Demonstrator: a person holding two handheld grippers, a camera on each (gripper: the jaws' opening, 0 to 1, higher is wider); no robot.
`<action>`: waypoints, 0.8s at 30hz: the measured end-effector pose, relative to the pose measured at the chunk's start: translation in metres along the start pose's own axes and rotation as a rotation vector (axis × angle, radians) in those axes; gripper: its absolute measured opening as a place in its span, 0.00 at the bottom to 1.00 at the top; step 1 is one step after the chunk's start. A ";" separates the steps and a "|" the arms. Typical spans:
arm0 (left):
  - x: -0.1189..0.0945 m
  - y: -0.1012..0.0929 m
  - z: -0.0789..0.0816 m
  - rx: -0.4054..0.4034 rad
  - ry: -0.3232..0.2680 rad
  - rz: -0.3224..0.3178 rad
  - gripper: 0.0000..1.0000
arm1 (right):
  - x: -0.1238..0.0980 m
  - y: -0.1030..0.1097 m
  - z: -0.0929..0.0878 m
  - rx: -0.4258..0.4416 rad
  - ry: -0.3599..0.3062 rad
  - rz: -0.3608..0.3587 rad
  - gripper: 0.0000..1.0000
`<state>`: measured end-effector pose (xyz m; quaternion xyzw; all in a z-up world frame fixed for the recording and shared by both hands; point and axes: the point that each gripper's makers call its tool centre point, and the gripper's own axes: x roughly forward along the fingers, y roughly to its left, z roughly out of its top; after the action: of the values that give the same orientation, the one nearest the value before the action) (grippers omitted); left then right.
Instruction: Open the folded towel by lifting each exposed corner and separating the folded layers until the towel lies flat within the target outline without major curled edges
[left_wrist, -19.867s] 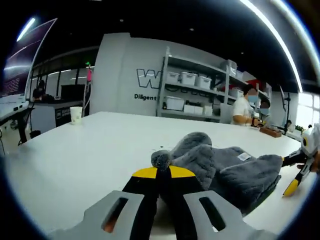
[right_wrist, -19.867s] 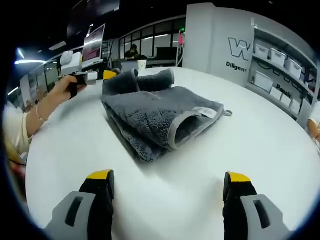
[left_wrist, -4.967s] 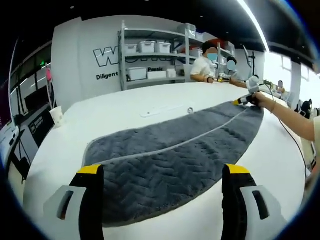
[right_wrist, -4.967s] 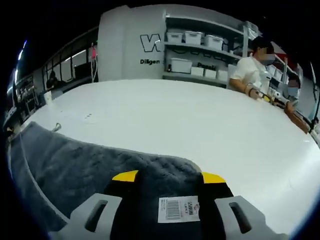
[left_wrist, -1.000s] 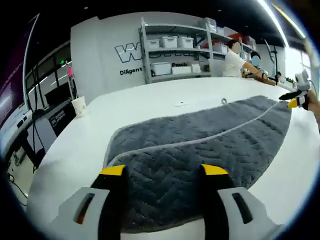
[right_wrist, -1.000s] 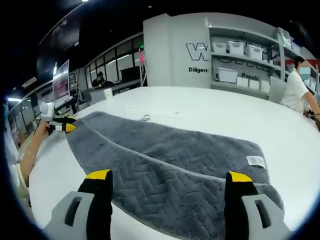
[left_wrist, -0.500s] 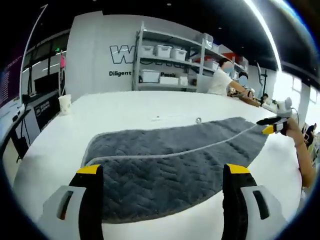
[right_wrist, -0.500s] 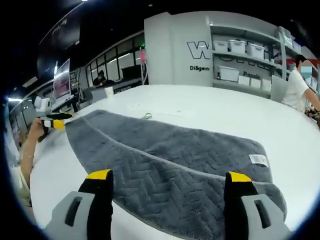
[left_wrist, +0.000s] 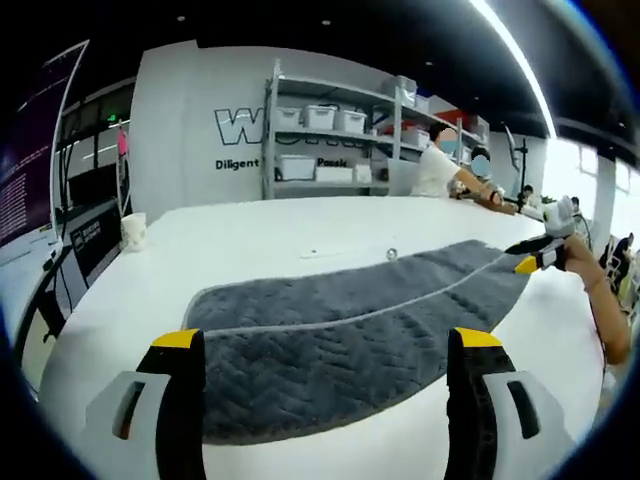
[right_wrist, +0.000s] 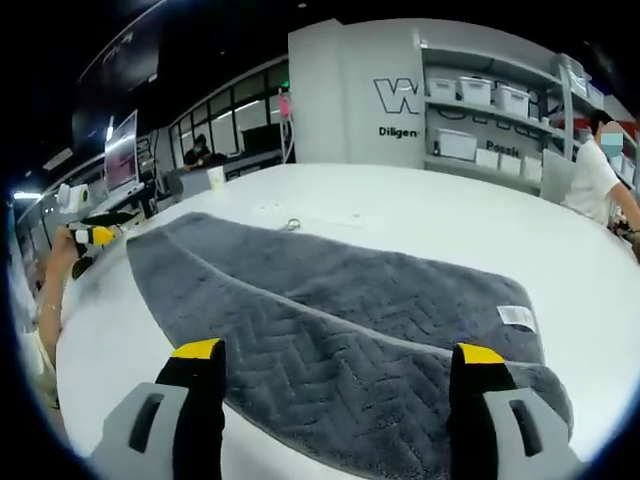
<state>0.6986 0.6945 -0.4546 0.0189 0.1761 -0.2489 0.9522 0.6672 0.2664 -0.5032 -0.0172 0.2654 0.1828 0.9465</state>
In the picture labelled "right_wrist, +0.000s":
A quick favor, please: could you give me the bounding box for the grey towel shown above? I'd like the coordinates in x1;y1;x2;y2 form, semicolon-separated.
124;211;576;480

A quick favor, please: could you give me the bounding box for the person's left hand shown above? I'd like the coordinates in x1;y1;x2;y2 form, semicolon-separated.
42;225;84;307

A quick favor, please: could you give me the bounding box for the dark overhead screen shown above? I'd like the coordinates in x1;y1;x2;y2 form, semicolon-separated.
74;22;166;95

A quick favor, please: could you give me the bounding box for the clear storage box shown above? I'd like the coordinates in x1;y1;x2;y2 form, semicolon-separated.
552;53;586;94

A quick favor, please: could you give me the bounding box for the black equipment cabinet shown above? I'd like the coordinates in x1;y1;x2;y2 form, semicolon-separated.
224;153;291;180

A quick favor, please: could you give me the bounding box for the white lidded storage bin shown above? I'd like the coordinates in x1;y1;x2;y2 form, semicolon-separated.
428;77;459;101
494;84;530;119
458;75;494;106

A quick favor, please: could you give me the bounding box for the large white storage bin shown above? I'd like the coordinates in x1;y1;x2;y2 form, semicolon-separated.
435;128;479;162

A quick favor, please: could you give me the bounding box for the grey metal shelf unit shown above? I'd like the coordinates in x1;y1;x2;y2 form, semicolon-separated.
552;52;640;192
418;29;566;196

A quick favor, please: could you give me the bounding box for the black monitor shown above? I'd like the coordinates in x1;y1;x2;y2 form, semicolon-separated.
242;124;285;155

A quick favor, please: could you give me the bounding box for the open laptop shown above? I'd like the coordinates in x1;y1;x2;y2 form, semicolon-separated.
103;109;147;200

